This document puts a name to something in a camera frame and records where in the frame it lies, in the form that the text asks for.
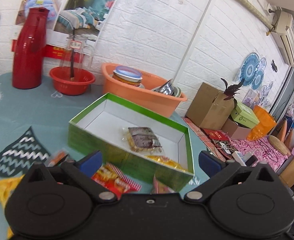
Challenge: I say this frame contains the red chip bag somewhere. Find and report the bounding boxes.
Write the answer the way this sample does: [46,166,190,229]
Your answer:
[91,163,142,199]

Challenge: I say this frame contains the yellow soft bread pack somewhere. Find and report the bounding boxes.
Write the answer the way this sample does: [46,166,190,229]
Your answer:
[147,155,187,172]

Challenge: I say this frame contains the pink bean snack bag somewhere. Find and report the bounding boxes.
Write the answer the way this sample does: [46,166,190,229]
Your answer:
[151,176,175,194]

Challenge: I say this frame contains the brown noodle snack pack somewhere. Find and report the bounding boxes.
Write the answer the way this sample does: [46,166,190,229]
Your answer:
[124,127,163,154]

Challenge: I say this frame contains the yellow egg cake bag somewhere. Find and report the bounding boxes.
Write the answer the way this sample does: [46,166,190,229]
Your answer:
[0,175,24,239]

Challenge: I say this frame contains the red peanut snack bag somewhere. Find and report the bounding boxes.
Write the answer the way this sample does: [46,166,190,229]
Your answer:
[45,150,69,167]

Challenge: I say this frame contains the red envelope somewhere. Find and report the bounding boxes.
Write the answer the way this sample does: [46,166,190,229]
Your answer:
[202,128,229,141]

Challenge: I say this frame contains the green shoe box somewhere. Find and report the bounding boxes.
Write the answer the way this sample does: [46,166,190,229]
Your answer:
[231,102,260,129]

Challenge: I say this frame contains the brown cardboard box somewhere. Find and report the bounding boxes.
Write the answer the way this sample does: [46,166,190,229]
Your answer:
[186,82,235,130]

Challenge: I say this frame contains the green cardboard box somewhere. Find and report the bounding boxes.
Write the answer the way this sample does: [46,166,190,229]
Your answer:
[68,93,194,192]

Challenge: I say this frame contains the orange plastic bag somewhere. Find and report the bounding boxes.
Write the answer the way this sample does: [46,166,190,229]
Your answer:
[246,106,276,141]

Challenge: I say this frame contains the dark purple plant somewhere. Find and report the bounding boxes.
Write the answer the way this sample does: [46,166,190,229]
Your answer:
[221,78,245,101]

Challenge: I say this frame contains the orange plastic basin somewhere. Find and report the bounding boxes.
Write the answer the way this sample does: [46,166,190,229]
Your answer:
[101,63,187,118]

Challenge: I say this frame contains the red plastic basket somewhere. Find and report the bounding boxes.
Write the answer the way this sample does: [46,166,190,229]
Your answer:
[49,67,95,96]

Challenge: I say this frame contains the steel bowl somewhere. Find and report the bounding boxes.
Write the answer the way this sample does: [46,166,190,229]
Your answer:
[152,79,174,96]

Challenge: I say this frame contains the blue decorative plates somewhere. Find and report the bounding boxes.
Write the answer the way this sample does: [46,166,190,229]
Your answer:
[234,53,267,90]

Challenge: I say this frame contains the blue lidded container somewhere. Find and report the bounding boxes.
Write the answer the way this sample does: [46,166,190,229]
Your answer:
[112,66,143,87]

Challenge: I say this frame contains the clear glass pitcher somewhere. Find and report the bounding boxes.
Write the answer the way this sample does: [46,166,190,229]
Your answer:
[59,35,94,77]

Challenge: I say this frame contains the red thermos jug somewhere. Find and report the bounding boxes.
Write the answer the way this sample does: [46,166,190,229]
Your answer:
[12,7,49,89]

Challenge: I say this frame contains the air conditioner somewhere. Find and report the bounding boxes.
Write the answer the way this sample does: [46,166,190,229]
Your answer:
[271,10,294,67]

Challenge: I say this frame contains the bedding poster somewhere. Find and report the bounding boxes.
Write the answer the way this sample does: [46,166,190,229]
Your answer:
[14,0,116,47]

